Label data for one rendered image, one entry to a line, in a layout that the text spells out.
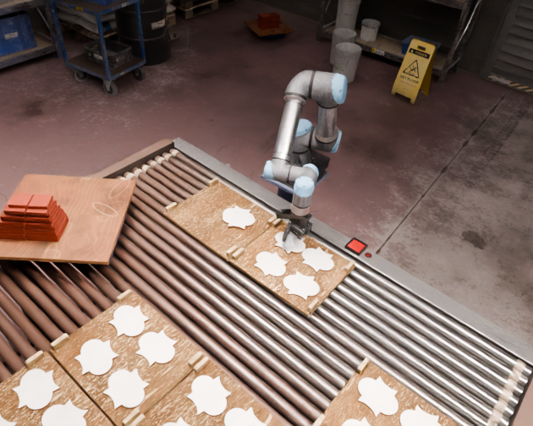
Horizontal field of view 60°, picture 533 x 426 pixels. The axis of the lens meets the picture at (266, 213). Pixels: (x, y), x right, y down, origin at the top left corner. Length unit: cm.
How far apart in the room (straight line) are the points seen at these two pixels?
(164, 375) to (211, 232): 69
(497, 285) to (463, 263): 26
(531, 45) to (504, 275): 326
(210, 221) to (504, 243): 249
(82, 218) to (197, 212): 50
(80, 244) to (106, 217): 17
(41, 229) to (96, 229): 20
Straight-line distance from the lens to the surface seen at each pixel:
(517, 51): 627
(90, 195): 216
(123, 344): 175
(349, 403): 165
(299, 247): 202
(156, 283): 191
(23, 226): 198
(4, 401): 176
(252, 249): 199
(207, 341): 174
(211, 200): 222
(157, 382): 166
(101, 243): 193
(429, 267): 347
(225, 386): 163
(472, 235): 387
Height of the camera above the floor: 239
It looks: 42 degrees down
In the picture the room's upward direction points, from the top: 5 degrees clockwise
